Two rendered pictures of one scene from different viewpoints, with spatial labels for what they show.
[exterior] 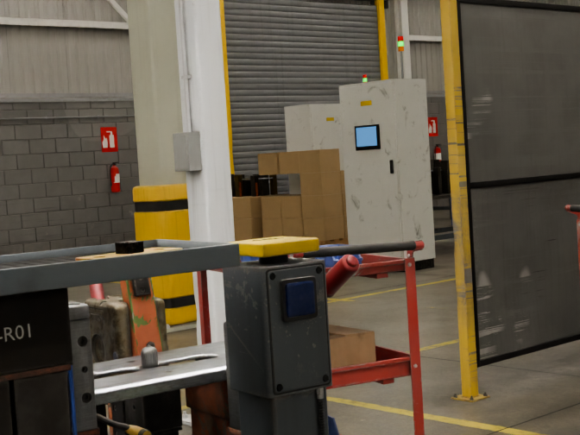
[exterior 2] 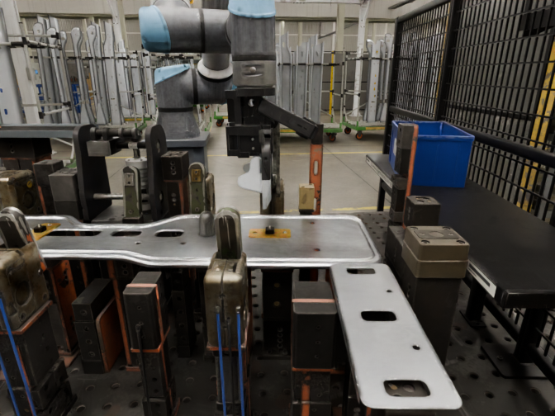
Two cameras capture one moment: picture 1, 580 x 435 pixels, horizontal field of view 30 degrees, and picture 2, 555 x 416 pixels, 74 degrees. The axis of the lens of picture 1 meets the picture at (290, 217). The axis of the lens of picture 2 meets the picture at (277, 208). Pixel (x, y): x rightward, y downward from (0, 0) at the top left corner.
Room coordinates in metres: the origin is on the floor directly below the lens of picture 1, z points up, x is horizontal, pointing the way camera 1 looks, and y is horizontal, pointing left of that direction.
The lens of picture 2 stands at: (1.23, 1.40, 1.30)
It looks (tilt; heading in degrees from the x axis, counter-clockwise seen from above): 20 degrees down; 215
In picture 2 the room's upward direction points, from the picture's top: straight up
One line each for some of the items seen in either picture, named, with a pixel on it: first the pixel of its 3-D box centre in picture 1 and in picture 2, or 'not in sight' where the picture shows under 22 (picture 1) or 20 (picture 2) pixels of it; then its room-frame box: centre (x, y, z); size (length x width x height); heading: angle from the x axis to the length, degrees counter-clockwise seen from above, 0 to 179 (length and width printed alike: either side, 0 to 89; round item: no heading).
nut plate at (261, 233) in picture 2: not in sight; (269, 231); (0.69, 0.99, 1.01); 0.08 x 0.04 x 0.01; 125
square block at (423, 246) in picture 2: not in sight; (421, 326); (0.64, 1.29, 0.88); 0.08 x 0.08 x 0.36; 34
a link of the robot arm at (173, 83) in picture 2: not in sight; (175, 85); (0.38, 0.38, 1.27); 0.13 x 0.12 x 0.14; 141
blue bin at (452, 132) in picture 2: not in sight; (424, 150); (0.12, 1.13, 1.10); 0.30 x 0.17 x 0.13; 25
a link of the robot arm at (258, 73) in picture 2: not in sight; (254, 75); (0.70, 0.98, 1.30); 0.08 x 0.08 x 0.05
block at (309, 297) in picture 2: not in sight; (310, 366); (0.80, 1.16, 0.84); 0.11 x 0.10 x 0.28; 34
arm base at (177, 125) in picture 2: not in sight; (177, 121); (0.38, 0.37, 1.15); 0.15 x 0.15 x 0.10
